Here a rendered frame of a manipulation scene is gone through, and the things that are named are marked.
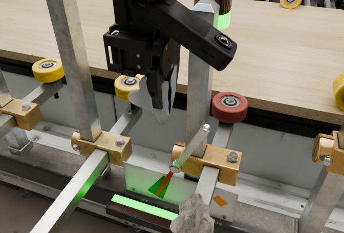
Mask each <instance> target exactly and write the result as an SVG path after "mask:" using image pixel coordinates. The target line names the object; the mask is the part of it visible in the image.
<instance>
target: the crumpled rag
mask: <svg viewBox="0 0 344 233"><path fill-rule="evenodd" d="M209 207H210V206H209V205H208V204H206V203H205V202H204V200H203V196H201V194H200V193H194V194H192V195H191V196H190V197H189V198H188V199H187V200H185V201H183V202H181V203H180V204H179V215H178V216H177V217H176V218H175V219H173V221H172V222H171V225H170V230H171V231H172V232H174V233H213V230H214V222H215V220H213V218H212V217H210V215H209V210H210V208H209Z"/></svg>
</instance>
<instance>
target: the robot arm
mask: <svg viewBox="0 0 344 233"><path fill-rule="evenodd" d="M113 8H114V17H115V23H114V24H113V25H111V26H110V27H109V30H108V31H107V32H106V33H105V34H103V42H104V48H105V55H106V62H107V69H108V71H112V72H117V73H121V75H124V76H130V77H135V76H136V75H137V74H139V75H144V76H143V77H142V78H141V80H139V88H140V89H139V90H135V91H132V92H129V94H128V98H129V101H130V102H131V103H132V104H134V105H137V106H139V107H141V108H143V109H146V110H148V111H150V112H152V113H153V114H154V115H155V117H156V119H157V120H158V121H159V122H160V123H164V122H165V121H166V119H167V118H168V117H169V115H170V113H171V110H172V107H173V102H174V97H175V92H176V86H177V81H178V74H179V66H180V49H181V45H182V46H183V47H185V48H186V49H188V50H189V51H190V52H192V53H193V54H194V55H196V56H197V57H199V58H200V59H202V60H203V61H205V62H206V63H207V64H209V65H210V66H212V67H213V68H215V69H216V70H217V71H219V72H220V71H223V70H224V69H225V68H226V67H227V66H228V65H229V63H230V62H231V61H232V60H233V58H234V55H235V53H236V50H237V47H238V46H237V43H236V42H235V41H233V40H232V39H230V38H229V37H228V36H227V35H225V34H224V33H222V32H221V31H219V30H218V29H216V28H215V27H214V26H212V25H211V24H210V23H208V22H207V21H205V20H204V19H203V18H201V17H199V16H198V15H197V14H195V13H194V12H192V11H191V10H190V9H188V8H187V7H186V6H184V5H183V4H181V3H180V2H179V1H177V0H113ZM115 30H117V31H119V32H114V31H115ZM113 32H114V33H113ZM111 33H113V34H112V35H111ZM108 46H109V47H111V54H112V61H113V63H110V56H109V49H108Z"/></svg>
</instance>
